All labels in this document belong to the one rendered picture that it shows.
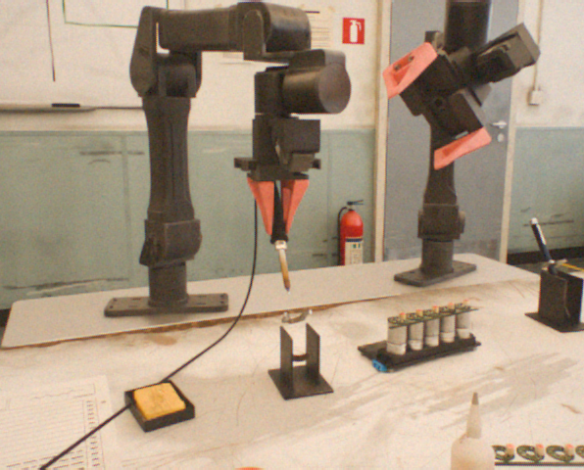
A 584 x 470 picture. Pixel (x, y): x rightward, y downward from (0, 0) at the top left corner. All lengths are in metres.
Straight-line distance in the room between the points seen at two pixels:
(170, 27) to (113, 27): 2.35
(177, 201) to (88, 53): 2.32
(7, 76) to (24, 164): 0.42
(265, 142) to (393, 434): 0.36
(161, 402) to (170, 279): 0.33
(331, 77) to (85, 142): 2.61
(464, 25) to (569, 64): 3.90
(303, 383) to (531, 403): 0.26
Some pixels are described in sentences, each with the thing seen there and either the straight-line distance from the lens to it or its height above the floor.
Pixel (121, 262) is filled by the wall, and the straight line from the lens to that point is 3.30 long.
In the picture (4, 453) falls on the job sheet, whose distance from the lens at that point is 0.65.
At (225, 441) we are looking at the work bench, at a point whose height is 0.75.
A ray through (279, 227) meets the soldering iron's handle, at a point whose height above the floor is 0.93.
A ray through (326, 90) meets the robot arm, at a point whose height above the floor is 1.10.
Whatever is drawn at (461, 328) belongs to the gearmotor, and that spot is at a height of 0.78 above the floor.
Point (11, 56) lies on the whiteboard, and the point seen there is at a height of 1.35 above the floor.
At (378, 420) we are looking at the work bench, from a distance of 0.65.
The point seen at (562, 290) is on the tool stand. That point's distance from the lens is 0.96.
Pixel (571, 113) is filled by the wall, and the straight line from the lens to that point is 4.69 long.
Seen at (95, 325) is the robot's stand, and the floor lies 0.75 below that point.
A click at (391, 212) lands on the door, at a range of 3.74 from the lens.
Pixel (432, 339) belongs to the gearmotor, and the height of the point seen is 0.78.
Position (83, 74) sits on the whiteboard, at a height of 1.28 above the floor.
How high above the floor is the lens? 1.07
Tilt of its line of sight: 10 degrees down
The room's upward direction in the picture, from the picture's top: straight up
